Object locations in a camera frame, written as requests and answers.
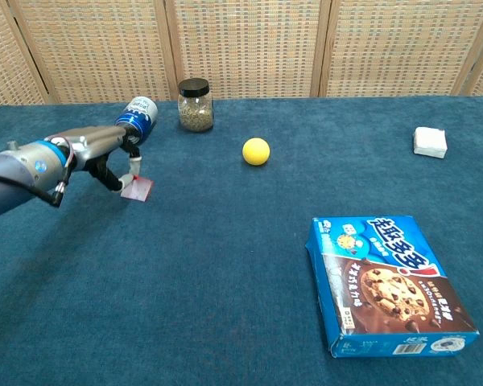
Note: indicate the blue chocolate cookie box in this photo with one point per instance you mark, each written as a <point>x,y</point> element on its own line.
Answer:
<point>382,281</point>

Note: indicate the woven folding screen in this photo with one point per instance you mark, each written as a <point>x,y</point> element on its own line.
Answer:
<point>241,44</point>

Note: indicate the blue and white drink can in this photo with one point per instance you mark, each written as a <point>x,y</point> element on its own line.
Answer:
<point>139,120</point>

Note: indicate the white tissue pack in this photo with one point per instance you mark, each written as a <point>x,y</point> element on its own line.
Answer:
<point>430,142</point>

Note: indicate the glass jar with black lid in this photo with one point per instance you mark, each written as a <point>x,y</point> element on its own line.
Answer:
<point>195,108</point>

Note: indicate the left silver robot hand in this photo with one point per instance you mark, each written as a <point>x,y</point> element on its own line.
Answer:
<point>92,144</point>

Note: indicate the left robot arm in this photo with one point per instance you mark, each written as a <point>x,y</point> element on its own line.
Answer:
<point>16,177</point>

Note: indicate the blue table cloth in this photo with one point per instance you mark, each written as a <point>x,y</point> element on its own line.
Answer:
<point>225,289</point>

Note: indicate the red card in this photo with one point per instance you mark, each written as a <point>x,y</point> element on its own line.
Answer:
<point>139,189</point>

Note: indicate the yellow ball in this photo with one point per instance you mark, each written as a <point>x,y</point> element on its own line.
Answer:
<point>256,151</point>

